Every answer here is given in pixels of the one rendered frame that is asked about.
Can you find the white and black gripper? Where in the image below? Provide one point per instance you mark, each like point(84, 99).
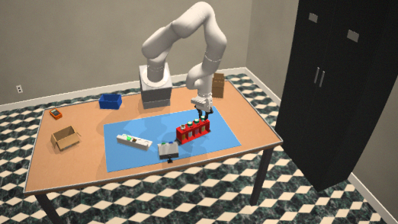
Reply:
point(208, 108)

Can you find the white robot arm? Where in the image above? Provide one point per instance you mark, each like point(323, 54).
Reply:
point(157, 49)

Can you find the dark blue open bin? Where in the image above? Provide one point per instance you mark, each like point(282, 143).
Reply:
point(110, 101)

